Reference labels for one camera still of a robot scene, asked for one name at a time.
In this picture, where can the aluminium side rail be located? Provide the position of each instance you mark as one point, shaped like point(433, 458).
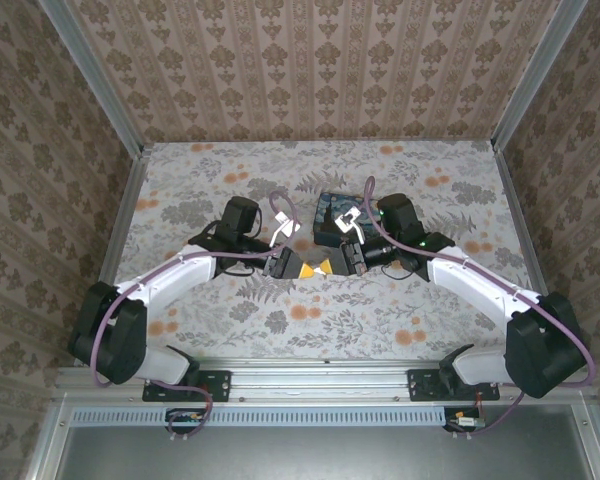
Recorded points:
point(517, 225)
point(125, 220)

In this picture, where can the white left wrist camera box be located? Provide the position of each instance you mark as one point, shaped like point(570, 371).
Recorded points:
point(284, 231)

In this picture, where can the grey metal sheet panel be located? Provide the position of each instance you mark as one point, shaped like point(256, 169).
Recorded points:
point(305, 455)

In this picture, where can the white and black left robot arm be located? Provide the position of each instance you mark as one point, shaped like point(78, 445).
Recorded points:
point(165, 280)

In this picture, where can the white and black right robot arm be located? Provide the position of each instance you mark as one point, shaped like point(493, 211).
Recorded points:
point(470, 285)

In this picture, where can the aluminium frame post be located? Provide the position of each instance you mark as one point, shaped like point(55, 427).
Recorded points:
point(92, 80)
point(540, 75)

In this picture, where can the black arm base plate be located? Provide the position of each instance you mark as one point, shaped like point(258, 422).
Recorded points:
point(215, 385)
point(422, 386)

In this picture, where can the long aluminium mounting rail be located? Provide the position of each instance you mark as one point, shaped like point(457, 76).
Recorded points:
point(320, 380)

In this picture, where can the dark blue patterned box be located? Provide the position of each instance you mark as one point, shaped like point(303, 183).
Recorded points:
point(330, 205)

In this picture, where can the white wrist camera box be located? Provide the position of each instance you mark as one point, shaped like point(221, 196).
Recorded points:
point(347, 220)
point(284, 231)

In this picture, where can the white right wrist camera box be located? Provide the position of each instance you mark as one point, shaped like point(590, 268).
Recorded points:
point(347, 220)

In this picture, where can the floral print tablecloth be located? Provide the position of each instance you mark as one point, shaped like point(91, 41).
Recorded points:
point(320, 325)

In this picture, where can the black power connector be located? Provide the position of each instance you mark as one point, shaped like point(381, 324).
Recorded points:
point(465, 420)

